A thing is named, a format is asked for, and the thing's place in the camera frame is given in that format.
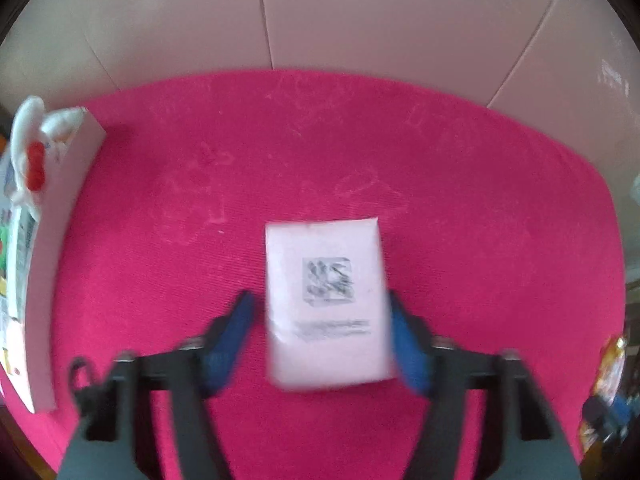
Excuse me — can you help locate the orange snack packet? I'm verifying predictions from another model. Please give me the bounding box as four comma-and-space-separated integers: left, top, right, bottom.
578, 335, 627, 453

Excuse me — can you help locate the pink perfume box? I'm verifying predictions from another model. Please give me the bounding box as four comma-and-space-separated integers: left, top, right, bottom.
265, 218, 393, 391

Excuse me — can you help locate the white plush toy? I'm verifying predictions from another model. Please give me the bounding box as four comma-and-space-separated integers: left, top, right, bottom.
9, 96, 86, 222

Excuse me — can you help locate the pink rose-pattern table cloth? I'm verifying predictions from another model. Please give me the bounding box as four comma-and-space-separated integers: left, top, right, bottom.
4, 72, 625, 467

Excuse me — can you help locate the white cardboard tray box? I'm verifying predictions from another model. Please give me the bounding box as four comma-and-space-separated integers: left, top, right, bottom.
1, 107, 106, 414

